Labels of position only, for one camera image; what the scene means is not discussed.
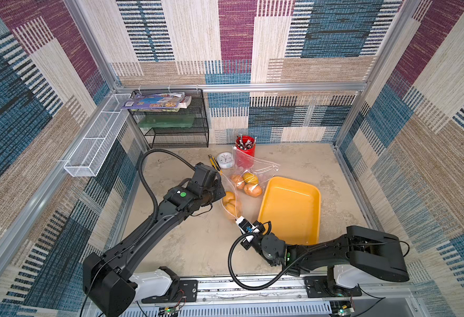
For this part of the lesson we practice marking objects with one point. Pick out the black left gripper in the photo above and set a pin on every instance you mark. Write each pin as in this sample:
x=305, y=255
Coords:
x=218, y=186

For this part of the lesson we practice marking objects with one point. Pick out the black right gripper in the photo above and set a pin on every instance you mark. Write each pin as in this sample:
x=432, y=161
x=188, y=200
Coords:
x=253, y=236

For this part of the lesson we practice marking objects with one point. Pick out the clear zipper bag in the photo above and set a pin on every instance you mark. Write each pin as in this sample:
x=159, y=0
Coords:
x=265, y=170
x=229, y=186

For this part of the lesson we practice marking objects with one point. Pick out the orange potato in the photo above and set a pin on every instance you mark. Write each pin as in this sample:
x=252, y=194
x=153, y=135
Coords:
x=238, y=181

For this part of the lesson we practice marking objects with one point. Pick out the yellow lemon-like potato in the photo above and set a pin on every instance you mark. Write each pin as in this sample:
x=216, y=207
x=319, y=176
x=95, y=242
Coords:
x=250, y=178

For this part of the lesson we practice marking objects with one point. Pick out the brown potato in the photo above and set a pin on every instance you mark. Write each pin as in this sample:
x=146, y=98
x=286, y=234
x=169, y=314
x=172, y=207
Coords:
x=230, y=197
x=253, y=190
x=233, y=212

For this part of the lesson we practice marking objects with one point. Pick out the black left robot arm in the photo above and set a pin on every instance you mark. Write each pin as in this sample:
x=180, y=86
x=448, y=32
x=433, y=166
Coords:
x=109, y=280

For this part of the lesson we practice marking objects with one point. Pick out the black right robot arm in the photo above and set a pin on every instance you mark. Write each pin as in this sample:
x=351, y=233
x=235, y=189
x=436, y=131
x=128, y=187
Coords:
x=377, y=253

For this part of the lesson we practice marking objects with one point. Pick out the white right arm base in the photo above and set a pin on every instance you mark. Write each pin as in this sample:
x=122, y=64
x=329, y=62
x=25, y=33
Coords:
x=349, y=277

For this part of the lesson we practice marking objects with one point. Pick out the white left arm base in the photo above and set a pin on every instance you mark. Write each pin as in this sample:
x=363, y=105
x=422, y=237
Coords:
x=154, y=284

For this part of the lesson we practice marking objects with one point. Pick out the yellow utility knife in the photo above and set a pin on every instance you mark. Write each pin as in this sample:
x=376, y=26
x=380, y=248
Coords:
x=214, y=163

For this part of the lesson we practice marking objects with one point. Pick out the white round clock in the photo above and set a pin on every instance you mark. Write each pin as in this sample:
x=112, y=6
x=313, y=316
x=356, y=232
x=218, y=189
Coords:
x=226, y=160

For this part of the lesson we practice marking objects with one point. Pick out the yellow plastic tray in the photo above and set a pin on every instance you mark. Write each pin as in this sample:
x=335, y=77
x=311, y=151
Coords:
x=293, y=209

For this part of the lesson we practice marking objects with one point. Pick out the red ribbed pen cup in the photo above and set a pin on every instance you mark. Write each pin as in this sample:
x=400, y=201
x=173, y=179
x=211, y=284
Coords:
x=245, y=150

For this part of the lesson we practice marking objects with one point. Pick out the green tray in rack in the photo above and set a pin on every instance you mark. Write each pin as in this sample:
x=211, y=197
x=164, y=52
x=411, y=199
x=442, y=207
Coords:
x=167, y=121

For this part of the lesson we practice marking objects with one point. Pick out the colourful book on rack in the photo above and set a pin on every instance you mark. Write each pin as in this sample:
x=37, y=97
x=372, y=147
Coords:
x=164, y=102

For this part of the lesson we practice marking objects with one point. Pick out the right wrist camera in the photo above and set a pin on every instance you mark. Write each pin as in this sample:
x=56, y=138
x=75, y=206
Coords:
x=246, y=226

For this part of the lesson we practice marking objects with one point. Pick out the black wire shelf rack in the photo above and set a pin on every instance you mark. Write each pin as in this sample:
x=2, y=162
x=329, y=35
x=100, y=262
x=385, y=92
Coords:
x=175, y=128

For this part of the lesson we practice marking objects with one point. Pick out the aluminium front rail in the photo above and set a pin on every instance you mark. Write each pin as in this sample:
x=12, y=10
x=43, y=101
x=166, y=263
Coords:
x=289, y=296

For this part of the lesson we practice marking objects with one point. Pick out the white wire wall basket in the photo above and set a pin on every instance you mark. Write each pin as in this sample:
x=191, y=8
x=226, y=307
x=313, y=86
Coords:
x=94, y=147

